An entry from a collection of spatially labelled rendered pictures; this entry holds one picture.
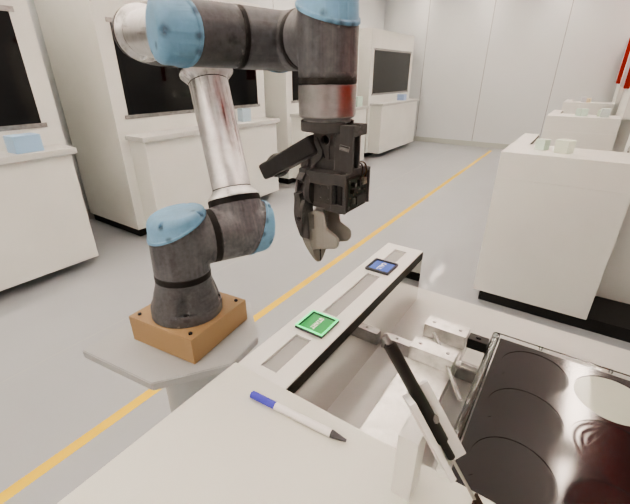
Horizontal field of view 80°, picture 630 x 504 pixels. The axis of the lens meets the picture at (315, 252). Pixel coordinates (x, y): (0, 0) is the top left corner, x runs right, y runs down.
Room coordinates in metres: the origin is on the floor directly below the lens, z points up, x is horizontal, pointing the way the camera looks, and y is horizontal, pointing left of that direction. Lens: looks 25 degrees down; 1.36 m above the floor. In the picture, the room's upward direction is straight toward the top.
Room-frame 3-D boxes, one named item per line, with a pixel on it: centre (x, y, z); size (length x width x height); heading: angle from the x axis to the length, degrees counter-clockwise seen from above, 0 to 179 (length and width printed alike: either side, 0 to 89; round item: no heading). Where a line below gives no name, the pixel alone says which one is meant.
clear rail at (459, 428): (0.44, -0.25, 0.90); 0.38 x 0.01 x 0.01; 146
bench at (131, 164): (4.06, 1.32, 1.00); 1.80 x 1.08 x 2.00; 146
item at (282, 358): (0.64, -0.07, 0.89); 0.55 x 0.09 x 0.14; 146
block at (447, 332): (0.61, -0.26, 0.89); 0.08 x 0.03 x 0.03; 56
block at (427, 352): (0.54, -0.21, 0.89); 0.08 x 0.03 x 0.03; 56
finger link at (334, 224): (0.54, -0.03, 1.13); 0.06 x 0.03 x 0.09; 56
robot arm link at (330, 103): (0.53, -0.02, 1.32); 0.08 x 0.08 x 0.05
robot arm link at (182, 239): (0.72, 0.28, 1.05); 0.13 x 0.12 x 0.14; 124
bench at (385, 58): (7.69, -1.16, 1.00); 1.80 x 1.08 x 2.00; 146
